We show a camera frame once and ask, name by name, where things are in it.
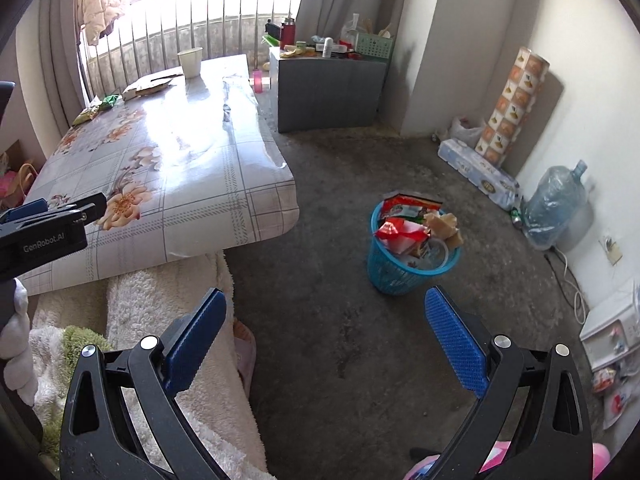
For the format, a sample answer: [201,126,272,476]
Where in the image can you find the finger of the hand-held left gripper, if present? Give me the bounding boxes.
[0,199,48,223]
[47,192,108,226]

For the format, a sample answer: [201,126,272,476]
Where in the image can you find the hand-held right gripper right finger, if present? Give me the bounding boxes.
[424,285,593,480]

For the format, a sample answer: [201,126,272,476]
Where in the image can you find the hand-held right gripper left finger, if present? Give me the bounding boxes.
[60,287,228,480]

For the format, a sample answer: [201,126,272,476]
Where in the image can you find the blue plastic basket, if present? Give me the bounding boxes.
[367,200,462,295]

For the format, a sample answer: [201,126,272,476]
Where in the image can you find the brown paper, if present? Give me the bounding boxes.
[424,211,463,251]

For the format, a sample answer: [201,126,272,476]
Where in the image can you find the red packet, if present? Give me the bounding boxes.
[375,217,431,256]

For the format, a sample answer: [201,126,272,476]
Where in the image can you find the person's left hand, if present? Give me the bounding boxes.
[0,277,38,406]

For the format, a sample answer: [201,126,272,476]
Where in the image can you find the pink slipper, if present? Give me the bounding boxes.
[232,317,257,396]

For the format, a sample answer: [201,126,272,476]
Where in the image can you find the white fleece blanket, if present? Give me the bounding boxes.
[27,252,273,480]

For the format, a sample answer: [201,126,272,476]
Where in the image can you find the green towel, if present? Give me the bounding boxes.
[40,325,113,461]

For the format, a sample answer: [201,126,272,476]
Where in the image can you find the table with floral cloth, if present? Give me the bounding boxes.
[20,54,301,297]

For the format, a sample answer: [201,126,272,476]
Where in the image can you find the brown snack packet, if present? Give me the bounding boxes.
[134,77,173,97]

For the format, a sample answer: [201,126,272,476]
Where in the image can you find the white appliance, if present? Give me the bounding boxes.
[580,280,640,373]

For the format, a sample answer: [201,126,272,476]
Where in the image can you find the clear water jug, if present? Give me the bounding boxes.
[522,160,590,251]

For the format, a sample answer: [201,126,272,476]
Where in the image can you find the toilet paper pack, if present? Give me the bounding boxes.
[438,138,523,211]

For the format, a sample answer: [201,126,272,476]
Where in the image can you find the white paper cup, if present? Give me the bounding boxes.
[177,47,204,79]

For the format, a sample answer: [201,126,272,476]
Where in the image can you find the hanging quilted jacket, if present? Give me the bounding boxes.
[75,0,126,47]

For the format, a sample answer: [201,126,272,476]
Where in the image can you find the white plastic bag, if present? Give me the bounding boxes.
[447,116,485,147]

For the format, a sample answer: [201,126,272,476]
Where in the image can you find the metal window railing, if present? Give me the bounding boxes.
[80,0,296,101]

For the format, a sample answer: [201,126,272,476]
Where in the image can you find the patterned paper roll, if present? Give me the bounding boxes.
[474,46,551,167]

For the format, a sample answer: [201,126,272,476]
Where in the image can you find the grey cabinet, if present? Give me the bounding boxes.
[269,47,390,134]

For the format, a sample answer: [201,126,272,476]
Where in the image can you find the green perforated basket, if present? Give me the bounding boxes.
[354,32,393,58]

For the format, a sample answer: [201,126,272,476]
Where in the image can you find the white cable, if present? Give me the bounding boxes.
[547,247,588,325]

